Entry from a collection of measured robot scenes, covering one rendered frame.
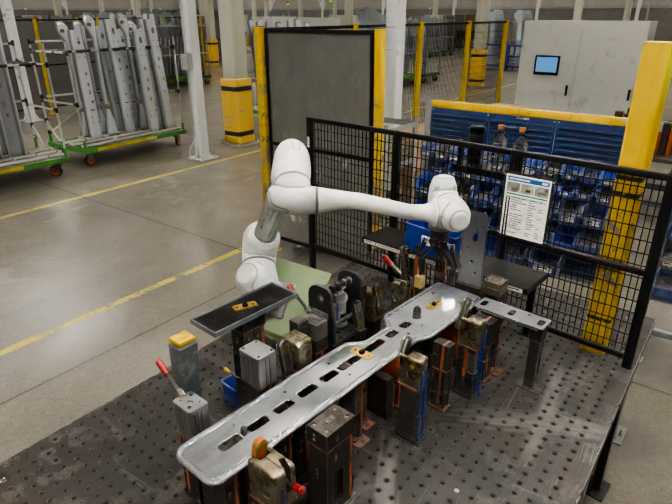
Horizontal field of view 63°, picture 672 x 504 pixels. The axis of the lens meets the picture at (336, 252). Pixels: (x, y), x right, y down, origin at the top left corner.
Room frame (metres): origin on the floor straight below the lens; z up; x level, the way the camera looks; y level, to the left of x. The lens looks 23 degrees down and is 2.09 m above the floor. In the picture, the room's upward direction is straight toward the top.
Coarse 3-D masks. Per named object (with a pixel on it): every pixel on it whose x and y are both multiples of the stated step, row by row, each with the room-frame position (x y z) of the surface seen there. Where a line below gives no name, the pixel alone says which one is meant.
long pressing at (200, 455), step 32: (448, 288) 2.12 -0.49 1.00; (384, 320) 1.85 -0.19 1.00; (416, 320) 1.85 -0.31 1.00; (448, 320) 1.85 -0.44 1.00; (384, 352) 1.63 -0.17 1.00; (288, 384) 1.45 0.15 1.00; (320, 384) 1.45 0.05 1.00; (352, 384) 1.45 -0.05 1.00; (256, 416) 1.30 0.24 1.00; (288, 416) 1.30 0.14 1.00; (192, 448) 1.17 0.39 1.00; (224, 480) 1.06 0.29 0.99
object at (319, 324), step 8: (312, 320) 1.72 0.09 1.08; (320, 320) 1.72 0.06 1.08; (312, 328) 1.69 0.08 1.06; (320, 328) 1.69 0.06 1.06; (312, 336) 1.69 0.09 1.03; (320, 336) 1.69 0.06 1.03; (312, 344) 1.69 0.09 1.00; (320, 344) 1.69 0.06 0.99; (312, 352) 1.69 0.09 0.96; (320, 352) 1.71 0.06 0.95; (312, 360) 1.70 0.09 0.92
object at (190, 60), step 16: (192, 0) 8.53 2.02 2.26; (192, 16) 8.51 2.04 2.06; (192, 32) 8.48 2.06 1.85; (192, 48) 8.46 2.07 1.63; (192, 64) 8.44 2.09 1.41; (192, 80) 8.47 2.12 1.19; (192, 96) 8.49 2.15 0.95; (192, 112) 8.52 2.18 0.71; (192, 128) 8.51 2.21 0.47; (192, 144) 8.46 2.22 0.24; (208, 144) 8.57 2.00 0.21
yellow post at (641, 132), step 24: (648, 48) 2.10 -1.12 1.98; (648, 72) 2.09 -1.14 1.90; (648, 96) 2.08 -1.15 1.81; (648, 120) 2.07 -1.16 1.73; (624, 144) 2.11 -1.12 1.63; (648, 144) 2.06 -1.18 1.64; (648, 168) 2.09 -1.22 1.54; (624, 192) 2.09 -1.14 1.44; (624, 240) 2.06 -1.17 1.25; (600, 288) 2.09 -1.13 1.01; (600, 312) 2.08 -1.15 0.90
